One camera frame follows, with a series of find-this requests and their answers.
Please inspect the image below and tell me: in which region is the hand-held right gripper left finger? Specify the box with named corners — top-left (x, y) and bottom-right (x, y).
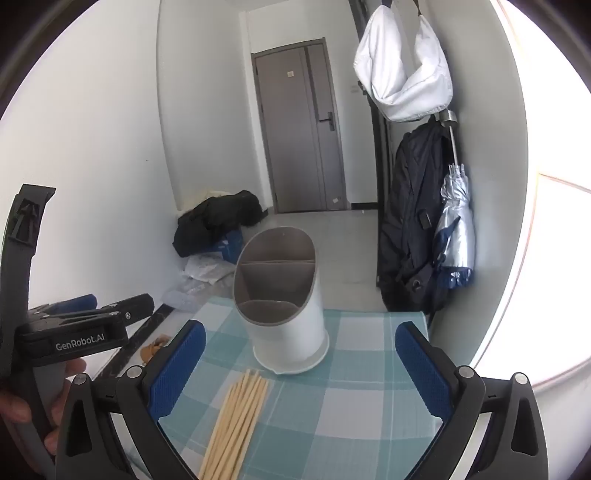
top-left (54, 318), bottom-right (207, 480)

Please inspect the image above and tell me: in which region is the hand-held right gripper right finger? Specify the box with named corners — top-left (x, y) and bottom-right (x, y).
top-left (394, 320), bottom-right (550, 480)

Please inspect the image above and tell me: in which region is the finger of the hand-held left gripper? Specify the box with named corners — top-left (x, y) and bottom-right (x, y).
top-left (60, 294), bottom-right (155, 329)
top-left (28, 294), bottom-right (99, 320)

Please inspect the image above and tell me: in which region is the bundle of wooden chopsticks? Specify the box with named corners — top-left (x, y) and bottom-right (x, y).
top-left (198, 368), bottom-right (271, 480)

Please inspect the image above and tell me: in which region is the person's left hand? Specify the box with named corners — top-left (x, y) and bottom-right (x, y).
top-left (0, 357), bottom-right (88, 462)

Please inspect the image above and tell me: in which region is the grey plastic bag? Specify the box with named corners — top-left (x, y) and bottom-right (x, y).
top-left (161, 277), bottom-right (213, 315)

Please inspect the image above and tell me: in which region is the teal checked tablecloth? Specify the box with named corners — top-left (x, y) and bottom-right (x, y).
top-left (154, 295), bottom-right (446, 480)

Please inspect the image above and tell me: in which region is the white plastic bag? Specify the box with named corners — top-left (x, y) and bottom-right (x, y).
top-left (182, 254), bottom-right (236, 284)

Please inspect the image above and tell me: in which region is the black jacket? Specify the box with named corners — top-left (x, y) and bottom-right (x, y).
top-left (173, 190), bottom-right (266, 258)

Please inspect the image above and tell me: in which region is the cream cloth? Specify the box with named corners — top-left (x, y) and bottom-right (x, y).
top-left (178, 188), bottom-right (236, 215)

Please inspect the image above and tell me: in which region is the silver folded umbrella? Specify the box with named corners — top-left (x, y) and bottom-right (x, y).
top-left (433, 110), bottom-right (476, 289)

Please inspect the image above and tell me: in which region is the black hanging coat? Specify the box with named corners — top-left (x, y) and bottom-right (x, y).
top-left (376, 117), bottom-right (455, 315)

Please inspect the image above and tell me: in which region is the grey door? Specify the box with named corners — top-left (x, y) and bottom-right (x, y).
top-left (252, 41), bottom-right (348, 214)

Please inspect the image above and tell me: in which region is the white hanging bag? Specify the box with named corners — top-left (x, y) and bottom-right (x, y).
top-left (353, 0), bottom-right (453, 123)

